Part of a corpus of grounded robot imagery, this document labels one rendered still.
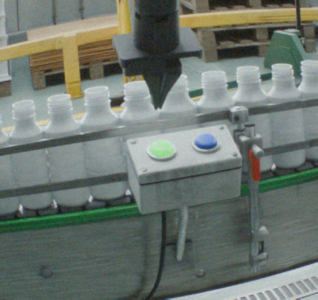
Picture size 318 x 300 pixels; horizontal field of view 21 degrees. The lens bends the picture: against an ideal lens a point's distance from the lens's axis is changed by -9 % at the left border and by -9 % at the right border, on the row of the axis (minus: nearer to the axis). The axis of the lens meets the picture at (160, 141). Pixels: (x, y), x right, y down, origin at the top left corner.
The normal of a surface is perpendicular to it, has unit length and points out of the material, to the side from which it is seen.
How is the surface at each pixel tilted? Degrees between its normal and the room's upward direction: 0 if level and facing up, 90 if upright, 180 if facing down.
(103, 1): 90
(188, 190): 110
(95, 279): 90
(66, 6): 90
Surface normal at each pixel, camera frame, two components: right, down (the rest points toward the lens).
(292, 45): -0.84, 0.24
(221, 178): 0.24, 0.57
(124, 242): 0.22, 0.26
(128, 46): 0.00, -0.80
